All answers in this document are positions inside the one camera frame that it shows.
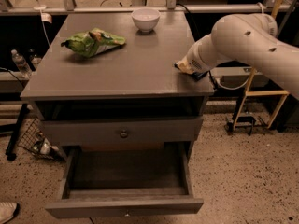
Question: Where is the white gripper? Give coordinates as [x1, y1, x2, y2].
[176, 35, 231, 75]

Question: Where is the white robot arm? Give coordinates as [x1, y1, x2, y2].
[175, 13, 299, 99]

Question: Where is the closed grey top drawer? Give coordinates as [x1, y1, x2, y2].
[40, 117, 203, 146]

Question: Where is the grey wooden drawer cabinet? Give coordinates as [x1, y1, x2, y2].
[20, 10, 215, 151]

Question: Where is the open grey middle drawer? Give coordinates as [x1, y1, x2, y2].
[45, 143, 203, 218]

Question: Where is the white ceramic bowl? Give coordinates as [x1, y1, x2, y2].
[131, 7, 160, 33]

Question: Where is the green chip bag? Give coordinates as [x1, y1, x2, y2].
[61, 28, 126, 58]

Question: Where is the clear plastic water bottle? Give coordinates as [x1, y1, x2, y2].
[11, 49, 32, 78]

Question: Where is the black stand leg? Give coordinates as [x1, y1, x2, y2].
[6, 104, 28, 161]

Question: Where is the white shoe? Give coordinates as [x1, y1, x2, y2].
[0, 202, 18, 224]

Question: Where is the black power cable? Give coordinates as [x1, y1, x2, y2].
[176, 3, 219, 91]

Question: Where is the yellow wooden ladder frame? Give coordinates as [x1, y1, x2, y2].
[232, 0, 291, 131]

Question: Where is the white cable with tag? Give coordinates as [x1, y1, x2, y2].
[26, 0, 53, 47]

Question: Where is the wire mesh basket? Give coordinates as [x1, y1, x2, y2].
[17, 119, 61, 160]

